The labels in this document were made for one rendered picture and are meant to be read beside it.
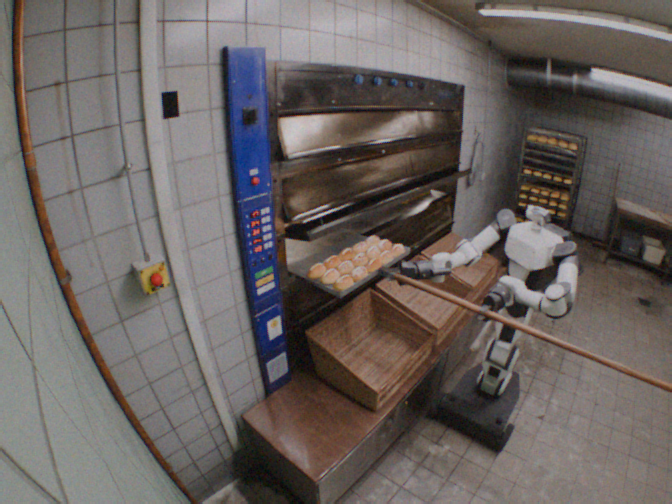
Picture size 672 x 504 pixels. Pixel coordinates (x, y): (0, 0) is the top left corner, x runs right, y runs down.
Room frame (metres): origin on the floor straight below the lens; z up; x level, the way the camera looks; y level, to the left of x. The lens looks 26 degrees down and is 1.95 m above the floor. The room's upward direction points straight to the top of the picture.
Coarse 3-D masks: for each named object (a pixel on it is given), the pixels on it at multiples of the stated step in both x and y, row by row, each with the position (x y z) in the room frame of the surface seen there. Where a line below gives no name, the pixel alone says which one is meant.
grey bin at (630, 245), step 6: (624, 234) 3.54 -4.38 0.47; (630, 234) 3.55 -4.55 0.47; (636, 234) 3.55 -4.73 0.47; (624, 240) 3.44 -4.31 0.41; (630, 240) 3.37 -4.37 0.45; (636, 240) 3.32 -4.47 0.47; (624, 246) 3.42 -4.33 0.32; (630, 246) 3.36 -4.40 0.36; (636, 246) 3.29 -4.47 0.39; (624, 252) 3.41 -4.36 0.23; (630, 252) 3.34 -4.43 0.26; (636, 252) 3.27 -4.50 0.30
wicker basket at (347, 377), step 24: (336, 312) 1.49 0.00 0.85; (360, 312) 1.62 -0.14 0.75; (384, 312) 1.64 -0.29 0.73; (312, 336) 1.30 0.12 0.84; (336, 336) 1.44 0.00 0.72; (384, 336) 1.58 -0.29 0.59; (408, 336) 1.52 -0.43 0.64; (432, 336) 1.40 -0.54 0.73; (336, 360) 1.18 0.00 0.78; (360, 360) 1.38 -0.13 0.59; (384, 360) 1.37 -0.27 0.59; (408, 360) 1.22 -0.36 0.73; (336, 384) 1.19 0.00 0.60; (360, 384) 1.08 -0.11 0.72; (384, 384) 1.07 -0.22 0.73
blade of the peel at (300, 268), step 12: (348, 240) 1.70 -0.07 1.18; (360, 240) 1.70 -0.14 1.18; (324, 252) 1.55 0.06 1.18; (336, 252) 1.55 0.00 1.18; (408, 252) 1.54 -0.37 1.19; (300, 264) 1.43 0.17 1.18; (312, 264) 1.43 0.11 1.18; (384, 264) 1.38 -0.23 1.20; (300, 276) 1.31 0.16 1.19; (372, 276) 1.31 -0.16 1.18; (324, 288) 1.21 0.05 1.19; (348, 288) 1.18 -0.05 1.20
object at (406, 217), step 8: (432, 200) 2.46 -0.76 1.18; (440, 200) 2.47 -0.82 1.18; (448, 200) 2.58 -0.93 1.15; (416, 208) 2.26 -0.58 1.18; (424, 208) 2.26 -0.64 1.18; (432, 208) 2.35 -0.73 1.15; (400, 216) 2.09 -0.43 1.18; (408, 216) 2.09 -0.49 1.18; (416, 216) 2.17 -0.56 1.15; (384, 224) 1.95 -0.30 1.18; (392, 224) 1.95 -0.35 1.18; (400, 224) 2.01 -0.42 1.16; (368, 232) 1.82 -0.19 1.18; (376, 232) 1.82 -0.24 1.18; (384, 232) 1.88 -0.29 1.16; (288, 272) 1.35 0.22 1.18
